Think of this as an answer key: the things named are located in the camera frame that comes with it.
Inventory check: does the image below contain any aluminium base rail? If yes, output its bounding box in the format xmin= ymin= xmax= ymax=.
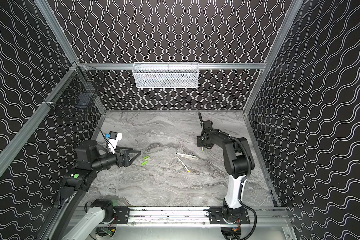
xmin=47 ymin=206 xmax=292 ymax=227

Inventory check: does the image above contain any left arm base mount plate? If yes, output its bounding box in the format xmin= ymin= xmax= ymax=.
xmin=100 ymin=207 xmax=131 ymax=225

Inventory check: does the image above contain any black wire wall basket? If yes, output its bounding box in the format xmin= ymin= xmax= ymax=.
xmin=46 ymin=62 xmax=106 ymax=122

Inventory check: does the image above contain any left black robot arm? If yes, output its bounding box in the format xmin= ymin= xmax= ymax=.
xmin=36 ymin=140 xmax=141 ymax=240

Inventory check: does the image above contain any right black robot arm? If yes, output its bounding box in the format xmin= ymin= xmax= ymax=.
xmin=197 ymin=120 xmax=255 ymax=224

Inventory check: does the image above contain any green ended pen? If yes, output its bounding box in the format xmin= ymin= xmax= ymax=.
xmin=177 ymin=157 xmax=191 ymax=173

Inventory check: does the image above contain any white mesh wall basket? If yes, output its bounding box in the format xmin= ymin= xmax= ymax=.
xmin=132 ymin=62 xmax=200 ymax=89

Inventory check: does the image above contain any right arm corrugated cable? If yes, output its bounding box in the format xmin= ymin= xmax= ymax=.
xmin=197 ymin=112 xmax=257 ymax=240

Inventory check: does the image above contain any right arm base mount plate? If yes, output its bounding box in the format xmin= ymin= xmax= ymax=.
xmin=206 ymin=206 xmax=250 ymax=225

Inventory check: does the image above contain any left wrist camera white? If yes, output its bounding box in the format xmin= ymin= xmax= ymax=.
xmin=105 ymin=131 xmax=123 ymax=153

